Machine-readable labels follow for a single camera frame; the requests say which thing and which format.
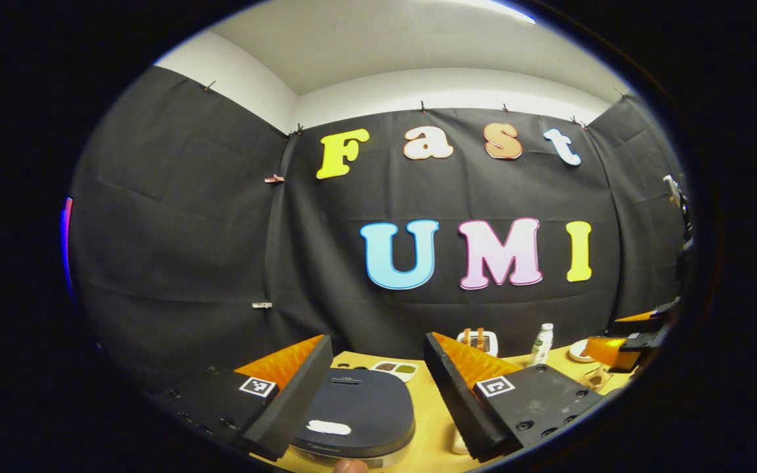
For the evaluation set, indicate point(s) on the dark grey rice cooker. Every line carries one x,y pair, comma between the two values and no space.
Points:
365,401

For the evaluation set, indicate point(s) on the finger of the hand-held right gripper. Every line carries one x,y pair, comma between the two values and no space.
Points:
608,351
641,318

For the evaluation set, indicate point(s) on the white toaster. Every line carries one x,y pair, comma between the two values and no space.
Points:
490,345

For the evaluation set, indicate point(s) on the red clip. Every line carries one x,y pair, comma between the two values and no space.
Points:
274,179

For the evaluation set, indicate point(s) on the computer monitor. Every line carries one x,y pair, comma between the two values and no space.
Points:
66,243

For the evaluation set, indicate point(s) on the black backdrop cloth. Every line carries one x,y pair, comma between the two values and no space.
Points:
188,230

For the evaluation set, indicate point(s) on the white milk bottle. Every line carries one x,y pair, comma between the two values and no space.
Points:
541,345

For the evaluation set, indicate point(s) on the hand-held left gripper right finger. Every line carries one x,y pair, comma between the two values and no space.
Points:
454,401

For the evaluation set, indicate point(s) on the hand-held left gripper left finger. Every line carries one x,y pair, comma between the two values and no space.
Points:
299,401

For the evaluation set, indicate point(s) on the white compartment dish with beans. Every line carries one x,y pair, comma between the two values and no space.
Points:
395,370

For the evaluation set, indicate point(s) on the white plate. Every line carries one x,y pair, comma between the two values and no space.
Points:
577,351

